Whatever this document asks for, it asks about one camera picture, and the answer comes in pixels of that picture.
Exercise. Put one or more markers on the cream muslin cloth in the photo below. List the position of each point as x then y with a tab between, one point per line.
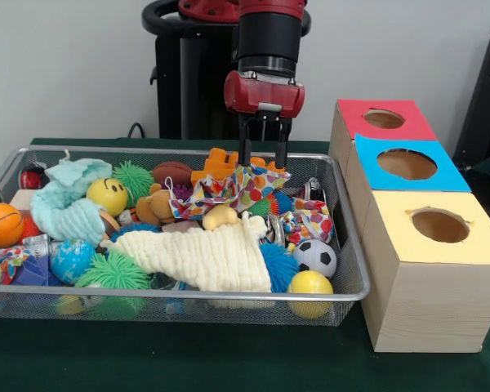
212	257

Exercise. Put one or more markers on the wooden box with three holes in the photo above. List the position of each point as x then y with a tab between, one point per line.
433	310

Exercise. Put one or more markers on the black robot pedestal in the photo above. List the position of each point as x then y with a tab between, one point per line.
188	81

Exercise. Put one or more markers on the yellow smiley ball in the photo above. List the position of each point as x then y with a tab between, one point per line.
106	198

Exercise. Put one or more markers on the blue globe ball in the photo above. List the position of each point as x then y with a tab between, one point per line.
71	261

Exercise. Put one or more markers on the mint green muslin cloth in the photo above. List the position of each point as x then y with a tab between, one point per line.
65	204

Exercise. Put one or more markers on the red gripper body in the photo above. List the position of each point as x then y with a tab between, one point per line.
261	96

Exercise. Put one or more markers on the colourful polka dot cloth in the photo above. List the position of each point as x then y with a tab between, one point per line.
245	188
310	222

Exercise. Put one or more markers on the red robot base mount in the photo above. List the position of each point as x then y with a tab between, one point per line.
204	9

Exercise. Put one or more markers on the plain yellow ball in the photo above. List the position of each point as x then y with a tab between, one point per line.
310	282

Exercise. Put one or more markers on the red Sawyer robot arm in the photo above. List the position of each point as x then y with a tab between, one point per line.
269	41

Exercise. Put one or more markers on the orange toy basketball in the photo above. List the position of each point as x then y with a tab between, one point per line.
2	224

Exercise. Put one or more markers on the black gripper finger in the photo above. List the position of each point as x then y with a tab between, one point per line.
281	155
245	151

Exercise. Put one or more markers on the shallow mesh bin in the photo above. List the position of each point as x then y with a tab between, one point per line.
188	312

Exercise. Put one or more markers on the green spiky rubber ball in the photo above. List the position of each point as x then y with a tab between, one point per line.
114	271

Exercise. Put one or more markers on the orange toy building brick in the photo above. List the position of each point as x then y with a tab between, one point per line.
218	161

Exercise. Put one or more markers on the black and white soccer ball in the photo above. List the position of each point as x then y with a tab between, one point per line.
314	257

